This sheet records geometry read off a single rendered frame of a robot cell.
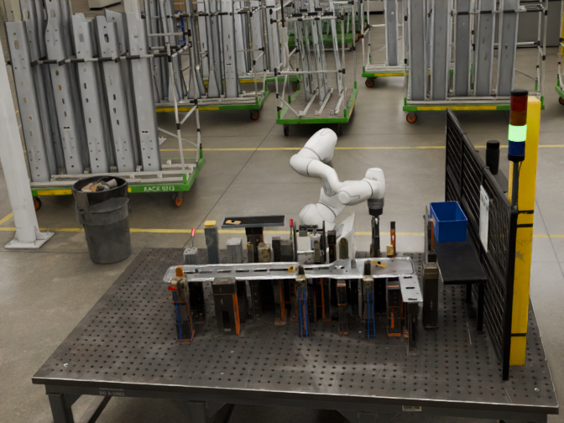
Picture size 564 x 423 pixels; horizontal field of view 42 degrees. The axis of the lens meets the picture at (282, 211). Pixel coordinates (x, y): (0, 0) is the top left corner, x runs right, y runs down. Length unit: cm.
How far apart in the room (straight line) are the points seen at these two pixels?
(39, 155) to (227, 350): 492
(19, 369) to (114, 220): 178
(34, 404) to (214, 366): 166
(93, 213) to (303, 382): 350
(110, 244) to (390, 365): 365
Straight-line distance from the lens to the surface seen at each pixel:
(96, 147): 842
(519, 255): 352
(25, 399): 521
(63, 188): 827
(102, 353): 409
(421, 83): 1075
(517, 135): 317
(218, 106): 1129
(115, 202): 663
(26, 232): 761
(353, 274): 394
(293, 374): 369
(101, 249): 681
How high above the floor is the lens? 276
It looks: 21 degrees down
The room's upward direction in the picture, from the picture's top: 4 degrees counter-clockwise
